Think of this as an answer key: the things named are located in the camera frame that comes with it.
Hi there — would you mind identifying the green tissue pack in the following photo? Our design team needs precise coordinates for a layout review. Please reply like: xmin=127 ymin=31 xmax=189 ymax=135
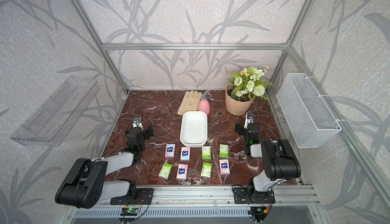
xmin=202 ymin=146 xmax=212 ymax=160
xmin=158 ymin=162 xmax=173 ymax=179
xmin=219 ymin=144 xmax=229 ymax=158
xmin=201 ymin=162 xmax=212 ymax=178

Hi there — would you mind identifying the pink blue tissue pack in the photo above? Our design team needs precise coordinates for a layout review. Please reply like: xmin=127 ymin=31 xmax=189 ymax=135
xmin=165 ymin=144 xmax=176 ymax=158
xmin=219 ymin=159 xmax=230 ymax=175
xmin=180 ymin=147 xmax=191 ymax=161

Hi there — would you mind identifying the pale pink tissue pack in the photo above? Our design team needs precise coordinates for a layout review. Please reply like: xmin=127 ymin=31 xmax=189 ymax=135
xmin=176 ymin=164 xmax=188 ymax=180

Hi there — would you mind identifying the white plastic storage box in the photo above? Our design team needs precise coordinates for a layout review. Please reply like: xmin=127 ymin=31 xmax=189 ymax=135
xmin=180 ymin=111 xmax=208 ymax=148

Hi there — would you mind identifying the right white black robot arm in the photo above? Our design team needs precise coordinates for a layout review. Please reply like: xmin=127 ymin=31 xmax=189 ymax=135
xmin=235 ymin=123 xmax=301 ymax=197

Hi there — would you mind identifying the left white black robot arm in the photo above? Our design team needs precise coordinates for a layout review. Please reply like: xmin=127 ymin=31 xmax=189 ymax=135
xmin=55 ymin=126 xmax=154 ymax=209

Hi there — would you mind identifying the terracotta pot with flowers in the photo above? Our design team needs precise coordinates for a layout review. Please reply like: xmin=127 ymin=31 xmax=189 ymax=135
xmin=225 ymin=66 xmax=273 ymax=116

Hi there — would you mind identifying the pink spray bottle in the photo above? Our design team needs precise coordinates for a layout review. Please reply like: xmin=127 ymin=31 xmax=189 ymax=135
xmin=198 ymin=89 xmax=210 ymax=115

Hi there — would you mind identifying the beige rubber glove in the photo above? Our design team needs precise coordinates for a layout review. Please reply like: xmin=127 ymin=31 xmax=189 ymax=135
xmin=177 ymin=91 xmax=202 ymax=115

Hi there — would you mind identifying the left green circuit board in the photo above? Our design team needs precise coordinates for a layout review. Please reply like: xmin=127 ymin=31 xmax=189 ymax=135
xmin=121 ymin=207 xmax=139 ymax=216

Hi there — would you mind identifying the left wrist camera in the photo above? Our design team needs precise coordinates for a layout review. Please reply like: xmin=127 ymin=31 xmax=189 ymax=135
xmin=132 ymin=116 xmax=143 ymax=130

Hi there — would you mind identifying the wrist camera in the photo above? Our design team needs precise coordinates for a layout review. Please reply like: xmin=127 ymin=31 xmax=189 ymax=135
xmin=132 ymin=116 xmax=143 ymax=130
xmin=244 ymin=112 xmax=255 ymax=129

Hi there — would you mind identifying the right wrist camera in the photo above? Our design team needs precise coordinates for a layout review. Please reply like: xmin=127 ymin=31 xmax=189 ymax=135
xmin=244 ymin=112 xmax=255 ymax=129

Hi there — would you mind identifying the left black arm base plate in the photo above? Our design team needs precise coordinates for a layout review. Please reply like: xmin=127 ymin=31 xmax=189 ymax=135
xmin=110 ymin=188 xmax=154 ymax=205

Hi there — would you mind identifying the white wire mesh basket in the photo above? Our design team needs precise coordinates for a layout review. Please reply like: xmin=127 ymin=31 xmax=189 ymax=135
xmin=276 ymin=73 xmax=342 ymax=149

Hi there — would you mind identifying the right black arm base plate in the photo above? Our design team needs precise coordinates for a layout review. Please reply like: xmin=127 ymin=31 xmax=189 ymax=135
xmin=232 ymin=185 xmax=275 ymax=205

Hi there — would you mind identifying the right circuit board with wires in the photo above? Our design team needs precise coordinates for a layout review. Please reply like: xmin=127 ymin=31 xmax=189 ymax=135
xmin=248 ymin=207 xmax=270 ymax=219

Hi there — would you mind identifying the aluminium front rail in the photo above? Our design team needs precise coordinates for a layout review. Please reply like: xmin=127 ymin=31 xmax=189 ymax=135
xmin=63 ymin=185 xmax=321 ymax=209

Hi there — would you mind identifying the clear acrylic wall shelf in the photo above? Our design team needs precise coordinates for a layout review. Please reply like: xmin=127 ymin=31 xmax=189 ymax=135
xmin=10 ymin=76 xmax=100 ymax=147

